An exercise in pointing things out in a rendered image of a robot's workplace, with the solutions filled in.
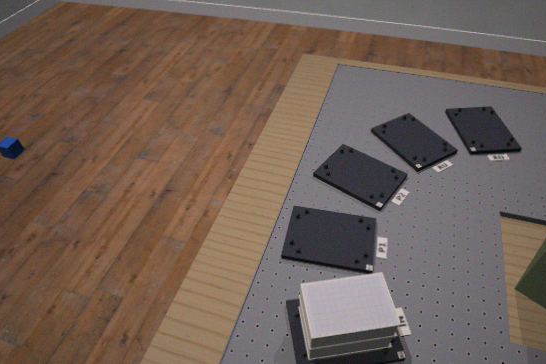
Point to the white label plate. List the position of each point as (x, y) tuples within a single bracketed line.
[(498, 157), (381, 248), (403, 327), (398, 199), (442, 166)]

